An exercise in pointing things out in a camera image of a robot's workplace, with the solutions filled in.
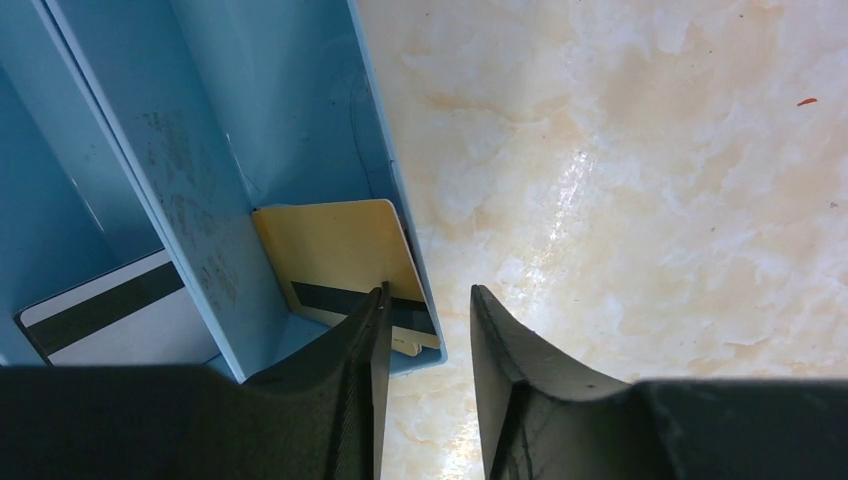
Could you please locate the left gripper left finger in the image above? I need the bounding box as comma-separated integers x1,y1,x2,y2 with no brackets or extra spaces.
1,285,392,479

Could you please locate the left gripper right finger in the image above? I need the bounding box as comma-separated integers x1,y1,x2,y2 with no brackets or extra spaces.
470,285,847,479

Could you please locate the gold card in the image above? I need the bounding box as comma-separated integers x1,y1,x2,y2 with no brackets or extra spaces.
252,199,441,357

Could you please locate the white card with stripe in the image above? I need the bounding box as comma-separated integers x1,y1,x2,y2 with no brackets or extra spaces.
15,249,219,366

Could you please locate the blue three-compartment organizer box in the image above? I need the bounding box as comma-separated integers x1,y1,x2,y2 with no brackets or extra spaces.
1,1,423,380

